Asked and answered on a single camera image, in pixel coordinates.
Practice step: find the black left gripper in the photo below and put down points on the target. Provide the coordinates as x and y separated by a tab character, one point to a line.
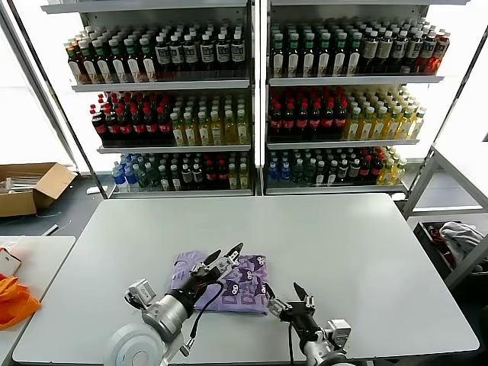
202	282

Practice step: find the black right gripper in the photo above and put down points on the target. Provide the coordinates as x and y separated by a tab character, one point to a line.
301	318

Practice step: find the purple t-shirt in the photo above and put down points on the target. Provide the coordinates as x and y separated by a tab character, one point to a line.
244	293

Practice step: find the blue label water bottle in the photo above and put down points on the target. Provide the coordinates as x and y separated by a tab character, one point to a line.
119	179
131	180
273	173
285	173

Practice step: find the yellow drink bottle white cap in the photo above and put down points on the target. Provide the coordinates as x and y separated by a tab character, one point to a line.
394	127
366	127
243	130
230	131
386	173
418	126
352	127
191	133
398	171
217	132
178	133
380	127
407	127
204	132

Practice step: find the red cap cola bottle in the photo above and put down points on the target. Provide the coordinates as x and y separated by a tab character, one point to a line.
113	127
316	122
165	127
329	122
100	127
289	124
276	124
152	127
126	127
303	123
341	121
139	127

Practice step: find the small white floor object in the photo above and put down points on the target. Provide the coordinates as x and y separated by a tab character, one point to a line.
92	190

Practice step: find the black storage bin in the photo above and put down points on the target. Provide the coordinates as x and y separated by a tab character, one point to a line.
423	232

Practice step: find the red cloth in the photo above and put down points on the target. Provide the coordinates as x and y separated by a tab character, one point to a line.
442	248

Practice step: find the short metal bar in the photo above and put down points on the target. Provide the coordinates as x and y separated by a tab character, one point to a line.
50	230

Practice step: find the grey metal shelf unit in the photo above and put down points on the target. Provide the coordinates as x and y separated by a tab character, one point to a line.
160	87
354	81

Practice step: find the grey white cloth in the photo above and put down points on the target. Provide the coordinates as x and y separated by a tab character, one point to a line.
459	232

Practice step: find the open cardboard box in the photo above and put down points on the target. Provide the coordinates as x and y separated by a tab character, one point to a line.
49	187

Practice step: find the dark bottle blue white label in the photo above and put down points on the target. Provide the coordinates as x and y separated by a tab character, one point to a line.
400	52
238	53
163	57
223	54
177	56
207	55
190	55
415	51

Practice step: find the brown tea bottle white label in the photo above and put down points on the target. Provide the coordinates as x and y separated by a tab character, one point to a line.
103	68
293	57
90	68
340	57
355	57
278	57
119	68
76	68
149	65
309	57
325	57
134	66

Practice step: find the orange cloth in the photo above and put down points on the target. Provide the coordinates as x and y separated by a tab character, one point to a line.
15	301

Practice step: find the small white orange box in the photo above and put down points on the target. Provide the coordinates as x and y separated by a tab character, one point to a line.
7	261

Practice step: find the dark bottle beige label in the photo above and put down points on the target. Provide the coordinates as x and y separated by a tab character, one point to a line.
370	53
386	52

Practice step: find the red drink bottle white label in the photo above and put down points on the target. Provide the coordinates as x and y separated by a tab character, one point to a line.
429	51
442	49

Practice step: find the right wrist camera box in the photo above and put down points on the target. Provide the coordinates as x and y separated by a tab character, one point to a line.
339	329

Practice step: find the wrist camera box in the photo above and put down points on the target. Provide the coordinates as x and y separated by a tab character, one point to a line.
339	329
141	293

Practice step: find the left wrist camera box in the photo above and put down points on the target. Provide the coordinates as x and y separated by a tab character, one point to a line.
141	293

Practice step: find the grey metal frame stand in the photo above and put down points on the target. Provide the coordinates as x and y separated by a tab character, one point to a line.
450	167

